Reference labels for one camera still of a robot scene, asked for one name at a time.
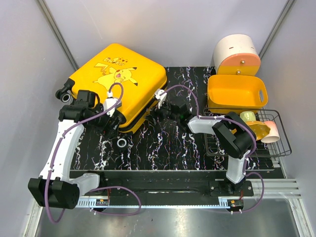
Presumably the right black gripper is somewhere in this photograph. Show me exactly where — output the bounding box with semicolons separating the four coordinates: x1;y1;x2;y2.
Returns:
144;98;179;126

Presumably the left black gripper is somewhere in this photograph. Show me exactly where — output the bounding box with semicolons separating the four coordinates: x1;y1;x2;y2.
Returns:
87;103;121;139

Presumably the yellow Pikachu suitcase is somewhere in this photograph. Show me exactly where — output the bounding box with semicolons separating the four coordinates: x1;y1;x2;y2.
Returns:
55;43;168;151

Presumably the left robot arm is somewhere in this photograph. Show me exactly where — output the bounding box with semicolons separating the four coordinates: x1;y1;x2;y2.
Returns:
28;90;121;209

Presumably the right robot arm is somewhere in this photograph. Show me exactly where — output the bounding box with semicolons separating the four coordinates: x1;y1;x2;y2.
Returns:
150;98;256;196

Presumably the black marble pattern mat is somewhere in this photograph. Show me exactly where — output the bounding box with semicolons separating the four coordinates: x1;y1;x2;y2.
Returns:
64;66;282;171

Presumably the yellow plastic basket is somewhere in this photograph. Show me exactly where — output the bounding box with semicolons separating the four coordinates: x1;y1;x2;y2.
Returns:
207;75;269;114

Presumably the pale green cup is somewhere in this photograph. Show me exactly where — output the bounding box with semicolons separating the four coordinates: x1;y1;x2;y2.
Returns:
239;111;256;122

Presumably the white pink drawer cabinet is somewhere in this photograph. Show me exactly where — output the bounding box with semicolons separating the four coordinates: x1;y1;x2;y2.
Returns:
213;34;261;76

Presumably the yellow ceramic dish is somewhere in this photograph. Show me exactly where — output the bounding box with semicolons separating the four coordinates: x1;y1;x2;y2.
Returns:
246;121;271;141

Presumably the pink white cup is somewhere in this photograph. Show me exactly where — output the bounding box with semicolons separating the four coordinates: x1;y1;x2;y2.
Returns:
261;121;280;144

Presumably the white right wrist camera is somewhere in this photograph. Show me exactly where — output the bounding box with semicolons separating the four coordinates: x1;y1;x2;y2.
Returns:
154;89;167;109

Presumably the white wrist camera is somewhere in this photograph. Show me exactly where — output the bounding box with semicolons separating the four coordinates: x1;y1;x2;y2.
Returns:
154;89;167;109
103;91;123;117

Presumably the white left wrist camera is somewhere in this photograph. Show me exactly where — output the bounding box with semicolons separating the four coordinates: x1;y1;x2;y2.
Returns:
103;91;123;117

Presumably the black wire rack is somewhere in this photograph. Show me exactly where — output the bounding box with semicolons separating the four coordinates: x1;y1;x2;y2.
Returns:
204;109;292;158

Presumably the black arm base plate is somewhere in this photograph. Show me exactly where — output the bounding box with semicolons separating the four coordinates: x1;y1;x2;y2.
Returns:
71;170;254;197

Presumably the aluminium frame rail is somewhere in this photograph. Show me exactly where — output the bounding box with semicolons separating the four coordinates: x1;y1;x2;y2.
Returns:
75;172;300;209

